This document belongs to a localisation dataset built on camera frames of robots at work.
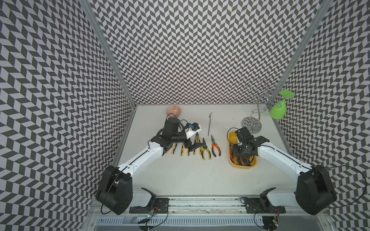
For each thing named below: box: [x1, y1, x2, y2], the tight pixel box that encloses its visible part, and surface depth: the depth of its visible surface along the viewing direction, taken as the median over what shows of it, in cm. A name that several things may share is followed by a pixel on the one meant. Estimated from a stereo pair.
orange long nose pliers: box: [210, 134, 222, 158], surface depth 96 cm
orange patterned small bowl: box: [165, 105, 182, 118], surface depth 114 cm
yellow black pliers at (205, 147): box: [201, 137, 212, 161], surface depth 94 cm
